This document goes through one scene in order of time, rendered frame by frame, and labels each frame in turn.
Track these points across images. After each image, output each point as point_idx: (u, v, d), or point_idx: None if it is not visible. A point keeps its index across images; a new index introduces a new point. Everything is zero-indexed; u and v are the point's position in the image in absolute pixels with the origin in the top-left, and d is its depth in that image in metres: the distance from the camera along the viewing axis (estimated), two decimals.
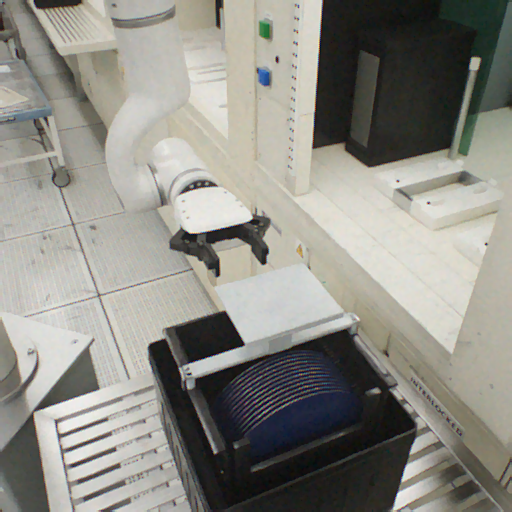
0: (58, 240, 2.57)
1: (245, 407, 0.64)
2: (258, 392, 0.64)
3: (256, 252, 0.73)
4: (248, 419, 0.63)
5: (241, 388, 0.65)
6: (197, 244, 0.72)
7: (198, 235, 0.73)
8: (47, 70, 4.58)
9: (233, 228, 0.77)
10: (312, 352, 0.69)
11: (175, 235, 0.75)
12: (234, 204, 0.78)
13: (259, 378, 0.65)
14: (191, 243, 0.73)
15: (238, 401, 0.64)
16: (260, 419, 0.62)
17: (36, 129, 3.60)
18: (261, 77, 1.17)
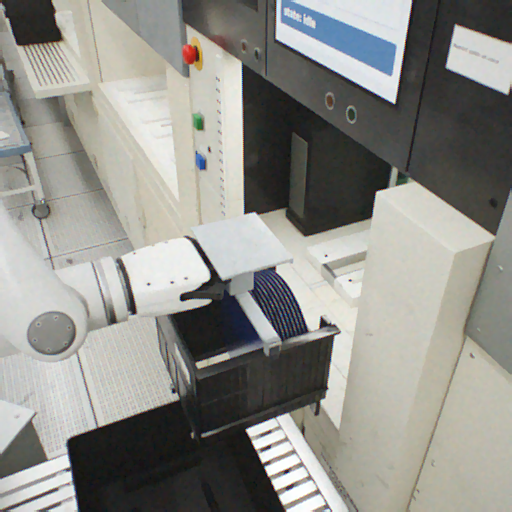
0: None
1: (283, 325, 0.75)
2: (273, 312, 0.76)
3: None
4: (291, 327, 0.76)
5: None
6: None
7: (213, 268, 0.68)
8: (34, 93, 4.68)
9: None
10: None
11: (207, 290, 0.65)
12: (163, 246, 0.70)
13: (263, 308, 0.76)
14: None
15: (277, 330, 0.75)
16: (297, 314, 0.76)
17: (20, 157, 3.70)
18: (197, 162, 1.26)
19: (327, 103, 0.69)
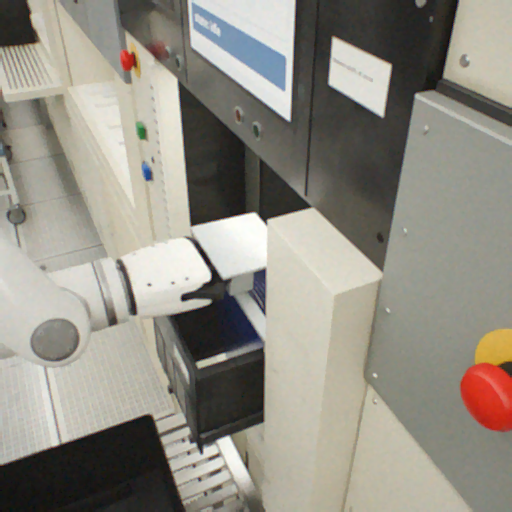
0: None
1: None
2: None
3: None
4: None
5: None
6: None
7: (214, 269, 0.68)
8: None
9: None
10: None
11: (208, 291, 0.65)
12: (163, 246, 0.70)
13: (262, 308, 0.76)
14: None
15: None
16: None
17: None
18: (143, 172, 1.20)
19: (236, 118, 0.64)
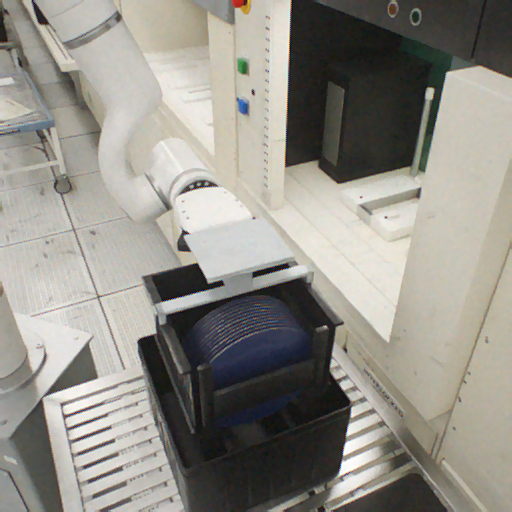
0: (60, 245, 2.73)
1: (211, 340, 0.73)
2: (222, 328, 0.73)
3: None
4: None
5: (206, 327, 0.74)
6: None
7: None
8: (48, 78, 4.74)
9: None
10: (271, 297, 0.78)
11: (180, 236, 0.75)
12: (234, 204, 0.78)
13: (223, 317, 0.74)
14: None
15: (203, 337, 0.74)
16: (222, 349, 0.71)
17: (38, 137, 3.77)
18: (240, 106, 1.33)
19: (390, 11, 0.76)
